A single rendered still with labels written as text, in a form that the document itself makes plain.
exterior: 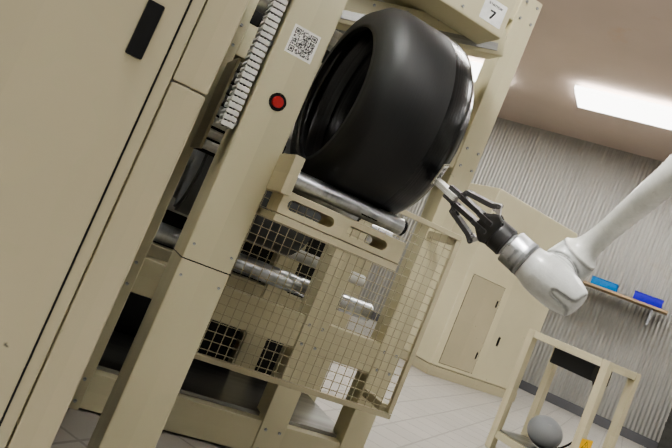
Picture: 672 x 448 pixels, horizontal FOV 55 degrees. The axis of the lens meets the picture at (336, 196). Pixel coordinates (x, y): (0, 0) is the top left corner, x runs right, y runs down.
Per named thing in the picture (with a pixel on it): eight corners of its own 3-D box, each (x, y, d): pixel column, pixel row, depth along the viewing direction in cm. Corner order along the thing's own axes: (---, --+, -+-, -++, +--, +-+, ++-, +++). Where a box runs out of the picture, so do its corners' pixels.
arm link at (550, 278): (506, 280, 151) (520, 272, 162) (559, 328, 145) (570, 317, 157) (537, 246, 147) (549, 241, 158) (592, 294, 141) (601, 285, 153)
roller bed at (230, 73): (198, 147, 193) (238, 57, 195) (190, 146, 206) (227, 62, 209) (257, 173, 200) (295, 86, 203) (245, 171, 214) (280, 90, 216)
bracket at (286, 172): (279, 192, 151) (296, 154, 151) (238, 181, 187) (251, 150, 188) (292, 198, 152) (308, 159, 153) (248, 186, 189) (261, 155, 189)
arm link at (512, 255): (509, 277, 151) (489, 260, 154) (520, 271, 159) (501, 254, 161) (534, 249, 148) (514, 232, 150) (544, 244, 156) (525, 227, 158)
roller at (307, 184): (284, 177, 160) (284, 188, 157) (293, 164, 158) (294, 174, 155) (397, 229, 174) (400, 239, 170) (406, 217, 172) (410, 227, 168)
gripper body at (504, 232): (515, 233, 151) (485, 207, 154) (492, 259, 154) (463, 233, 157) (524, 229, 157) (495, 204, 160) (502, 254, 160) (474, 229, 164)
